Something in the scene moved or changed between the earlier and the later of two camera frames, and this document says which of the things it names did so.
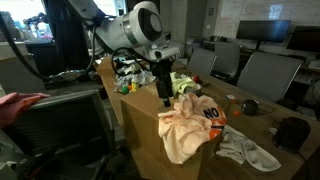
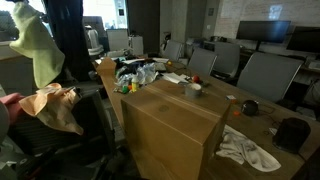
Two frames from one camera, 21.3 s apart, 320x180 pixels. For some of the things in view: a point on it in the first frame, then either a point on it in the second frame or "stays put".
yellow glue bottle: x=134 y=82 stays put
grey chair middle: x=202 y=61 stays put
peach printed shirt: x=184 y=129 → x=55 y=106
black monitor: x=267 y=31 stays put
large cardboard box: x=141 y=120 stays put
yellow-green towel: x=179 y=84 → x=34 y=40
